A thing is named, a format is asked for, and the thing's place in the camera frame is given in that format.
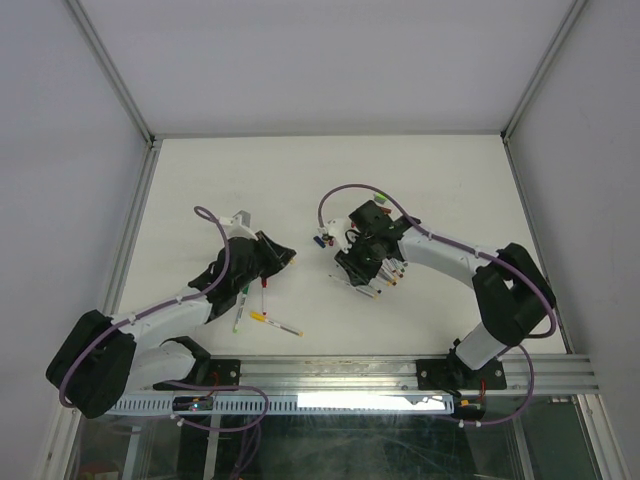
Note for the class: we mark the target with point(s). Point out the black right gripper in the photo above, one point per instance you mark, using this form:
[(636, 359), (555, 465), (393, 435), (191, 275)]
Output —
[(357, 275)]

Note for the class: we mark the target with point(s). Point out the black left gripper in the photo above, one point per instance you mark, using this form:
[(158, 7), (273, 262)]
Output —
[(276, 256)]

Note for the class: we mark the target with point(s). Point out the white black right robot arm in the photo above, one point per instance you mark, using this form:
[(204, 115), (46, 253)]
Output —
[(511, 293)]

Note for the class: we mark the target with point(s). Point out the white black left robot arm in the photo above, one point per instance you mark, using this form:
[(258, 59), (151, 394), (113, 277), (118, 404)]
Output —
[(105, 357)]

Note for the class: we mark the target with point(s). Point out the green cap marker pen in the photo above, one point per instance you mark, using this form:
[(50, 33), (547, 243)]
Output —
[(240, 310)]

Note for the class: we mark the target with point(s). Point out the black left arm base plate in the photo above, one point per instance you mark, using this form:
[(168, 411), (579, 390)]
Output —
[(220, 372)]

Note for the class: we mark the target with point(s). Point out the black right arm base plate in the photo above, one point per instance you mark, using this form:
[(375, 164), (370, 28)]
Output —
[(450, 374)]

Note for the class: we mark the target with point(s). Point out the grey slotted cable duct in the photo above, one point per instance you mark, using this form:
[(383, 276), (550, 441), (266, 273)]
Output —
[(143, 405)]

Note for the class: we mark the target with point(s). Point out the aluminium frame rail front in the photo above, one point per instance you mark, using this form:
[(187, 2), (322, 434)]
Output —
[(552, 374)]

